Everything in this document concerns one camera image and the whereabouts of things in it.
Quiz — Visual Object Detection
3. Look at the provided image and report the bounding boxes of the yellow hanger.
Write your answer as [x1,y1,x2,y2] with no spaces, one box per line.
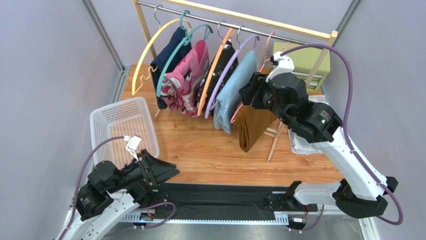
[131,0,180,96]

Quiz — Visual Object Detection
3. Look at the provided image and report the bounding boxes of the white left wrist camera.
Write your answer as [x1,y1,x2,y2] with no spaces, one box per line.
[124,135,142,161]

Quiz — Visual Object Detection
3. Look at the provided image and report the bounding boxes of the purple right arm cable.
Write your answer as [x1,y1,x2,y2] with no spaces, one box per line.
[278,43,404,226]

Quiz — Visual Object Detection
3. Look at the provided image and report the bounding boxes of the pink patterned garment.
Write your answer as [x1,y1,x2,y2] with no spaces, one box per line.
[160,40,210,118]

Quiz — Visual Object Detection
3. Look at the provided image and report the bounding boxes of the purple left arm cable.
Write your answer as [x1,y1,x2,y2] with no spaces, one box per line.
[56,136,177,240]

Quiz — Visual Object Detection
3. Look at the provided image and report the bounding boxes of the teal hanger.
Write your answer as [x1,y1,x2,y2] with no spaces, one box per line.
[156,9,213,98]

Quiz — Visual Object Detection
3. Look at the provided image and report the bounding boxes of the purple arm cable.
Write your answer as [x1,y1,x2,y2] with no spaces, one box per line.
[56,136,177,240]
[278,43,404,226]

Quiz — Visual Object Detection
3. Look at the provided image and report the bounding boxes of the pink wire hanger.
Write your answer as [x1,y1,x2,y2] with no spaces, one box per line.
[259,31,275,72]

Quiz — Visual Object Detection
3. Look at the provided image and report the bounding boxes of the metal rack rod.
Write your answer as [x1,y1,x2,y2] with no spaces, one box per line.
[135,0,308,45]

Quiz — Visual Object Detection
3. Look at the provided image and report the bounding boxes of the orange hanger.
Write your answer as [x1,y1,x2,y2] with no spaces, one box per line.
[197,28,235,117]

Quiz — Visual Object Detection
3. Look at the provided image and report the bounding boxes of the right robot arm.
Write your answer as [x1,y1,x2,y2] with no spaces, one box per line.
[239,72,398,219]

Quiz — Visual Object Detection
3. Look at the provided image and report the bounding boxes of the white plastic basket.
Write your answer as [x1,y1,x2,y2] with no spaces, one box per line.
[89,96,160,169]

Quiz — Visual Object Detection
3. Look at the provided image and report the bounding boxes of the black patterned garment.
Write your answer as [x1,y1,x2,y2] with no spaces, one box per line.
[195,39,236,117]

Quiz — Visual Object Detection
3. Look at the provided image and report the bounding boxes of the green drawer box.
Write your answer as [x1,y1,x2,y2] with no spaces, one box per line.
[267,41,331,94]

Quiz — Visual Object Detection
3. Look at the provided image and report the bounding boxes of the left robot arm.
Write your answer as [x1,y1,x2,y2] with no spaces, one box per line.
[57,149,180,240]

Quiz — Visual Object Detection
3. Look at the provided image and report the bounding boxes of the purple hanger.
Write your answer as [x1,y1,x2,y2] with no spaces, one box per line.
[204,34,260,119]

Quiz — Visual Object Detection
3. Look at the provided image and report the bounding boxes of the navy blue garment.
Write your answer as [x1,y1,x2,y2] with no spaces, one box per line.
[150,26,193,111]

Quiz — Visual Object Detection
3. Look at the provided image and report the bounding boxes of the light blue garment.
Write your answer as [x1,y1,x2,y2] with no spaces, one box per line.
[213,50,258,134]

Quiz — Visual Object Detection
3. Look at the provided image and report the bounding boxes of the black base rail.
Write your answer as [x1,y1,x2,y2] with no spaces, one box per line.
[119,182,319,222]

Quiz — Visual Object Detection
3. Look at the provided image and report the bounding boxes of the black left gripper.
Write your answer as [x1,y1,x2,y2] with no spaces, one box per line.
[107,147,181,193]

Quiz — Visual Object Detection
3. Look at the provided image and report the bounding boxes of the brown trousers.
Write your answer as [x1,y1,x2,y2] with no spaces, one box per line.
[233,105,277,153]

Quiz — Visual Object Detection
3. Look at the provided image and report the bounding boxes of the wooden clothes rack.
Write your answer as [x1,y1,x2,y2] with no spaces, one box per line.
[131,0,339,163]

